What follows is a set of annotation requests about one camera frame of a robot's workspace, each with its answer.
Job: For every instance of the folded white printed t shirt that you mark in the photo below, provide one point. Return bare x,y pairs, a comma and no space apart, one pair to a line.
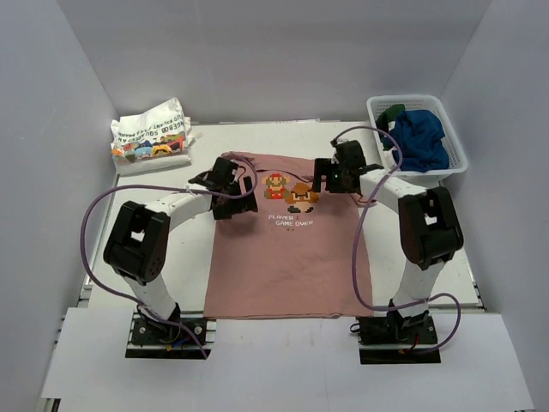
157,139

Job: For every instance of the white plastic basket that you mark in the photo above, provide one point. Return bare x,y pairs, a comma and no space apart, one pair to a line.
458,162

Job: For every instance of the white and green t shirt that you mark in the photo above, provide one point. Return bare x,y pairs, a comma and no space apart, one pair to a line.
386,122

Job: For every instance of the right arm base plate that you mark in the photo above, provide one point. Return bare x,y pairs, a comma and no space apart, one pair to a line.
381,344

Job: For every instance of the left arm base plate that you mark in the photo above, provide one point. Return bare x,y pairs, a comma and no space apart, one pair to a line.
145,342

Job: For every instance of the pink printed t shirt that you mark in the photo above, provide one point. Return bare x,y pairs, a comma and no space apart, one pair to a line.
293,257

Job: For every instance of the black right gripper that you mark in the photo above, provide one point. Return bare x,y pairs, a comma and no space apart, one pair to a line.
323,166

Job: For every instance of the blue t shirt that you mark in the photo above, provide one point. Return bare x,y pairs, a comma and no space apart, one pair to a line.
419,135

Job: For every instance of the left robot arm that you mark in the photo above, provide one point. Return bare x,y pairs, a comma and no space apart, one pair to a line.
137,246

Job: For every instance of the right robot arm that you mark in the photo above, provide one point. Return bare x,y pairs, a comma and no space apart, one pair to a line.
430,232

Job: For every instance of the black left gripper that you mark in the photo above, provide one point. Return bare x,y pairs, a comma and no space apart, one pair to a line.
243,203

